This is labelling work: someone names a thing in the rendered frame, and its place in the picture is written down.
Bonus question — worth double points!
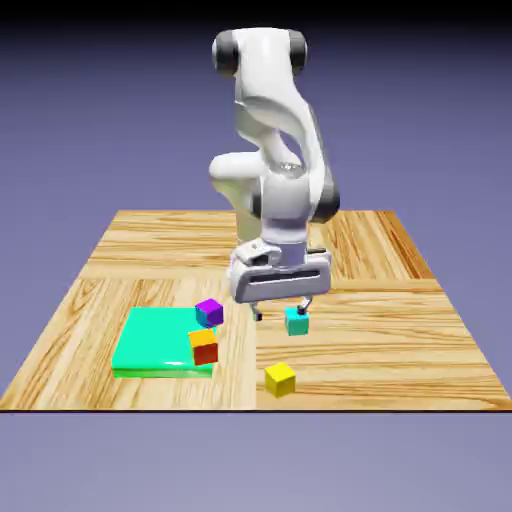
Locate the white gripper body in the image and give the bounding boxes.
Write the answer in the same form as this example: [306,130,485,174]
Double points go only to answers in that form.
[226,250,333,305]

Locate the small cyan cube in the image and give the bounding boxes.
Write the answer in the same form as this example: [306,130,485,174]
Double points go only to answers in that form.
[284,306,311,337]

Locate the small purple cube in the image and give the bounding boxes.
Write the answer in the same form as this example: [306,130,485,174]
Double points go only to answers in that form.
[194,297,225,329]

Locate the small orange cube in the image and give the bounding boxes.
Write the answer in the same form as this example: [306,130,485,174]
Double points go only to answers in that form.
[187,328,220,367]

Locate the small yellow cube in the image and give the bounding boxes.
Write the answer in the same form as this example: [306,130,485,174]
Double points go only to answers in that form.
[263,361,298,399]

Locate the large green box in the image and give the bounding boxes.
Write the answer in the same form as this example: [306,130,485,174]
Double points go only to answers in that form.
[110,306,219,380]

